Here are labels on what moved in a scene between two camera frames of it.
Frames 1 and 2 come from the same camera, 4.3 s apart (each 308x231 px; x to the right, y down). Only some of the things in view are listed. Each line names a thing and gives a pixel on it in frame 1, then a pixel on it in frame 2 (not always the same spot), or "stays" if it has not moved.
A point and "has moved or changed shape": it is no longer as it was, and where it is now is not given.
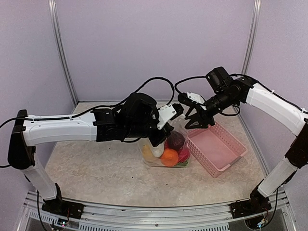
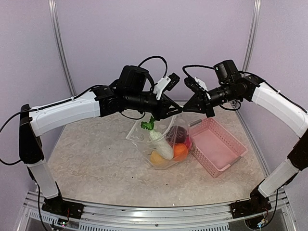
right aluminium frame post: [251, 36] stays
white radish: [158, 150] has moved or changed shape
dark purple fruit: [175, 140] has moved or changed shape
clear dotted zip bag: [173, 151] stays
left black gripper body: [156, 140] -> [157, 112]
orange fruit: [169, 157] -> [180, 151]
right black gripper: [201, 115] -> [197, 98]
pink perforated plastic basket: [216, 148] stays
